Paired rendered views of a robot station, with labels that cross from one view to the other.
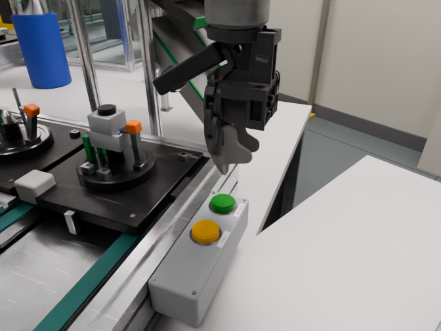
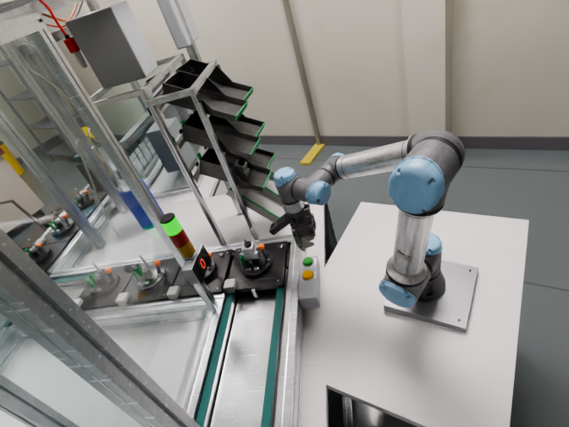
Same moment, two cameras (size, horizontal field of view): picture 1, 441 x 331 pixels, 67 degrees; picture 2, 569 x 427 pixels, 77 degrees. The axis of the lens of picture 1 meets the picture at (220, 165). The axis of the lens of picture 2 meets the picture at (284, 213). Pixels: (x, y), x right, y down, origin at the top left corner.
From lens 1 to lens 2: 0.89 m
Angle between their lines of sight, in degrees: 6
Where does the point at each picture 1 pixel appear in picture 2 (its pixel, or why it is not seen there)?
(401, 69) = (374, 92)
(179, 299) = (311, 300)
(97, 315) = (290, 313)
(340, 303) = (364, 280)
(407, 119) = (393, 127)
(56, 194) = (241, 285)
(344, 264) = (362, 263)
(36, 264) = (251, 313)
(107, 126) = (251, 251)
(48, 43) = not seen: hidden behind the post
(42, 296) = (262, 320)
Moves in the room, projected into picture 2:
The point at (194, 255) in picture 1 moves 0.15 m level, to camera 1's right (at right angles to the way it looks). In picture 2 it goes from (308, 285) to (345, 268)
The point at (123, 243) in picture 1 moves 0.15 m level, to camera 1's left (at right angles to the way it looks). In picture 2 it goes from (279, 291) to (243, 307)
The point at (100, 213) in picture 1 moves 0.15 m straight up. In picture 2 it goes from (265, 285) to (253, 257)
